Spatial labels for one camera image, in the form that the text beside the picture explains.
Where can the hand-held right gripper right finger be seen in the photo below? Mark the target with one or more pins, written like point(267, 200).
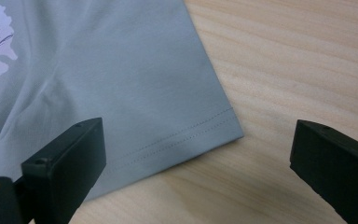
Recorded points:
point(335, 168)

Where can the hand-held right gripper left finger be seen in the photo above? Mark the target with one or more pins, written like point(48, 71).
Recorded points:
point(65, 168)

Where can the light blue printed t-shirt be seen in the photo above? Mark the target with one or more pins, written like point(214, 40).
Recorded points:
point(105, 77)

